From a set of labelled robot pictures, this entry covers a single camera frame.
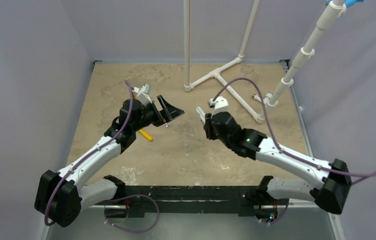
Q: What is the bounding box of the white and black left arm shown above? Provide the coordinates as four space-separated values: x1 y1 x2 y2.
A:
34 95 184 227

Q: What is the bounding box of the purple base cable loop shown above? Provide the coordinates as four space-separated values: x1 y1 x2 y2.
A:
104 194 160 234

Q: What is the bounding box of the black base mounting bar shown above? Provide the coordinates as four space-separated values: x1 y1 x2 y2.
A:
99 176 289 222

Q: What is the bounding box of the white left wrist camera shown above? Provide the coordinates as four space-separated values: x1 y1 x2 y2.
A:
132 83 153 106

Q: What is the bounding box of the yellow handled screwdriver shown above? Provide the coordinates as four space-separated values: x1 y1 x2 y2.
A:
138 130 153 142

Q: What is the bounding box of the aluminium table frame rail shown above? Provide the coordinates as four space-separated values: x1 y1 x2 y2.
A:
282 59 318 170

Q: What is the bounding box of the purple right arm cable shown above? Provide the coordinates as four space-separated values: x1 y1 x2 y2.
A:
212 77 376 186

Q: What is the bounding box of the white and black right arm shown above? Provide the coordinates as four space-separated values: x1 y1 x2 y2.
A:
199 112 352 215

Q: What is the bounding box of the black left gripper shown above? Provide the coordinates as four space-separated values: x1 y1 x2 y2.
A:
132 95 183 133

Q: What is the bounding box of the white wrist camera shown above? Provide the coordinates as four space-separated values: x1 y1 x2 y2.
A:
208 96 229 116
132 83 153 106

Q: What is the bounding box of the white universal AC remote control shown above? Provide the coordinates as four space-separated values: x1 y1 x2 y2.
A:
196 106 206 126

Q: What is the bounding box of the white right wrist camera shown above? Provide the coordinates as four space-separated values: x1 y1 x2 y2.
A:
208 96 229 116

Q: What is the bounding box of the white PVC pipe frame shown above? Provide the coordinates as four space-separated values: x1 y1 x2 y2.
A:
183 0 355 111

